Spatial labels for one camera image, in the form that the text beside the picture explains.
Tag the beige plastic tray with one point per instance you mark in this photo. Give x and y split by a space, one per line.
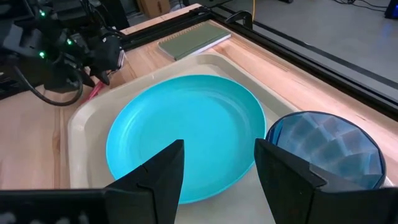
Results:
93 140

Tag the black frame clamp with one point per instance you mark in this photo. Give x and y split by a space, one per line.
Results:
241 14

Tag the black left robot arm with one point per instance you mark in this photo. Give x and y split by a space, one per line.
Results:
28 40

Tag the blue faceted plastic cup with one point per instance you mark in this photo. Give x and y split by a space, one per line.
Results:
335 140

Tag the black box with blue glow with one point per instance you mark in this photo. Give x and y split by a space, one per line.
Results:
392 9

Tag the black aluminium table frame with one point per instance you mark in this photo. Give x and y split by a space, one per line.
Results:
311 67

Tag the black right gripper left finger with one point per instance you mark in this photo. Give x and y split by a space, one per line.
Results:
149 199

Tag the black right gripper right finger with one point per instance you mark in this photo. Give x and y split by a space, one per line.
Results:
286 193

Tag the brown cardboard box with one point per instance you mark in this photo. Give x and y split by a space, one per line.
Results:
154 7

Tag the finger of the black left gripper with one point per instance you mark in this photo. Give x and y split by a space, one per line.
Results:
88 80
104 77

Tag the teal round plate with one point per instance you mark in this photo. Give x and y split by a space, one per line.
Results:
192 124

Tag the green spiral notebook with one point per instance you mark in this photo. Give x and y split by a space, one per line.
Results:
192 40

